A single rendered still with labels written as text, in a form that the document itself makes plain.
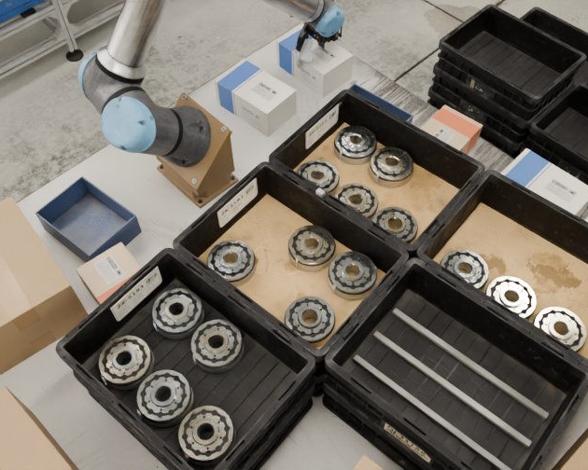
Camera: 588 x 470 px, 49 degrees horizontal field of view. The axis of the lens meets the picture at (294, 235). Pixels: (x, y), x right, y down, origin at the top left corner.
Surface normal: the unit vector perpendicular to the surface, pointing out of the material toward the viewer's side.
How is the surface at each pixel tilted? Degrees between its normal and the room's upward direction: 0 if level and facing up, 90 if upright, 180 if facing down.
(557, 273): 0
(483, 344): 0
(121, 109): 46
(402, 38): 0
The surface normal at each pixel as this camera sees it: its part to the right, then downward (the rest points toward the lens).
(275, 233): 0.00, -0.56
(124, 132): -0.43, 0.10
